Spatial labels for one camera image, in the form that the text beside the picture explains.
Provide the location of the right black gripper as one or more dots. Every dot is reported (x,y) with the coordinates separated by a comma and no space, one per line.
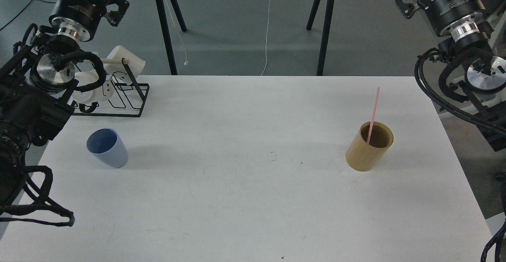
(462,20)

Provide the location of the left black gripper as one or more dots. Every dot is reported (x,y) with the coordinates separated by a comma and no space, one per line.
(80,19)

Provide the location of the pink chopstick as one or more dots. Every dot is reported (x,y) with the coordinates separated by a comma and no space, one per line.
(371,122)

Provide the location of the light blue plastic cup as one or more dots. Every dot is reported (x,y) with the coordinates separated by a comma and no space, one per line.
(107,146)

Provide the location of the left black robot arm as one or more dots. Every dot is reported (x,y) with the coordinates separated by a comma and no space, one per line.
(36,84)

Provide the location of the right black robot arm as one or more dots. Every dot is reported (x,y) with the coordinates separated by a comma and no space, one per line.
(463,75)

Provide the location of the white mug on rack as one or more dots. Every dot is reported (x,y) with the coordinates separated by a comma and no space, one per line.
(114,72)

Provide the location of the bamboo cylindrical holder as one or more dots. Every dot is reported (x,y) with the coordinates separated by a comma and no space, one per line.
(365,151)

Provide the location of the black wire cup rack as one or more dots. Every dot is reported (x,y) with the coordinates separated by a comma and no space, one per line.
(127,101)

